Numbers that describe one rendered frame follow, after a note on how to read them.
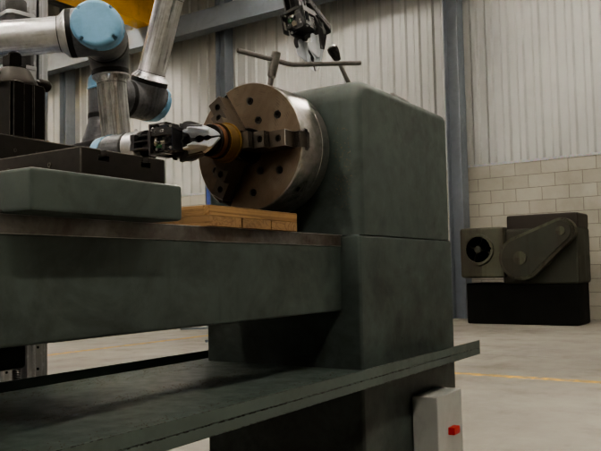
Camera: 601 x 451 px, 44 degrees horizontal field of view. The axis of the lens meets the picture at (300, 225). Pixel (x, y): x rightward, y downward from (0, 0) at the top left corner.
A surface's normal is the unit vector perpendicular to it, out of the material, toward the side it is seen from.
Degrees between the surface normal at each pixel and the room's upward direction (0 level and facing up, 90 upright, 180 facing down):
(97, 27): 90
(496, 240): 90
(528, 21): 90
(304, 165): 112
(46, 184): 90
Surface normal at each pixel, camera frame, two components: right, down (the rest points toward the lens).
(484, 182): -0.56, -0.04
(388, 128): 0.84, -0.05
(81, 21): 0.22, -0.08
